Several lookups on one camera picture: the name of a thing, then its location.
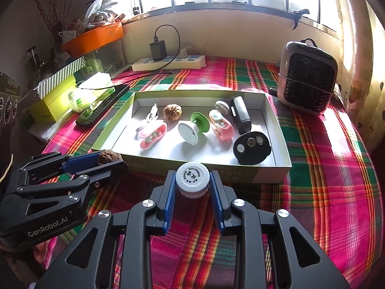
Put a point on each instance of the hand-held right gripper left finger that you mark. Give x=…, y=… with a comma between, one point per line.
x=170, y=198

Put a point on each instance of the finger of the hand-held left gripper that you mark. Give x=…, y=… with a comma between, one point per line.
x=105, y=171
x=81, y=162

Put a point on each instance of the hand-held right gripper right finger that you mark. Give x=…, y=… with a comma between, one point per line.
x=216, y=201

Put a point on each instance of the brown walnut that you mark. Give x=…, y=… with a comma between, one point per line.
x=173, y=112
x=109, y=157

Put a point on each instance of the white round bottle cap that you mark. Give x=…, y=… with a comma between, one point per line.
x=192, y=179

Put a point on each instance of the white and green cardboard box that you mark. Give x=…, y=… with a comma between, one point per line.
x=168, y=152

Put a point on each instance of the long pink clip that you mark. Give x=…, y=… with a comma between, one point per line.
x=152, y=134

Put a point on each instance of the black oval holder with discs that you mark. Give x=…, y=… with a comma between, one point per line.
x=251, y=150

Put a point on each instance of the green and white spool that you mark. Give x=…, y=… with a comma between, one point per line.
x=189, y=131

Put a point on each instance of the pink clip with mint pad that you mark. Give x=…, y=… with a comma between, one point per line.
x=222, y=126

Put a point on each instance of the black rectangular device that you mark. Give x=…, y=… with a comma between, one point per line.
x=240, y=114

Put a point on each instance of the grey mushroom-shaped knob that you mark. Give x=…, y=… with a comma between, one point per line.
x=222, y=107

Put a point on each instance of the black phone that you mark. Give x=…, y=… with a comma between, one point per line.
x=102, y=105

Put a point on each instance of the lime yellow box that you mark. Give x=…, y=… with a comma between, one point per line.
x=54, y=102

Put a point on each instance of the clear plastic tissue pack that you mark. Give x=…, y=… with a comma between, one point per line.
x=90, y=93

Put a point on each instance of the green striped white box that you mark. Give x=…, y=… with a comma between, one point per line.
x=60, y=76

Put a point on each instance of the grey printed carton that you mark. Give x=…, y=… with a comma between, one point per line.
x=7, y=102

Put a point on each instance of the plaid blanket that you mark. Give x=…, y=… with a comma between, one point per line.
x=315, y=171

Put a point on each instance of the clear glass tank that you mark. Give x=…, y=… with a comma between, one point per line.
x=105, y=57

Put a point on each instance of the glass jar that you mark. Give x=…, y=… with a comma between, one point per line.
x=31, y=57

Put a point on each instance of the small black object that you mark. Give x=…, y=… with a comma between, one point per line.
x=272, y=90

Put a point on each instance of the white power strip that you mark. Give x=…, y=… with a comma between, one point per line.
x=168, y=63

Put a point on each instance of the orange box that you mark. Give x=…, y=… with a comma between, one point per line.
x=93, y=37

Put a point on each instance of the white power plug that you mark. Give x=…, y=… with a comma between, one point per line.
x=187, y=52

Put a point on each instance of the grey portable fan heater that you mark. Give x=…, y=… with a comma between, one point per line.
x=306, y=78

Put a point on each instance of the pile of plastic bags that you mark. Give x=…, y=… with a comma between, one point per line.
x=99, y=10

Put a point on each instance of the dried branches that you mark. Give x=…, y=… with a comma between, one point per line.
x=48, y=9

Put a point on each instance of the black window hook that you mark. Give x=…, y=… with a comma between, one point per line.
x=297, y=16

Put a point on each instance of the heart-printed curtain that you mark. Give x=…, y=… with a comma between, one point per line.
x=352, y=36

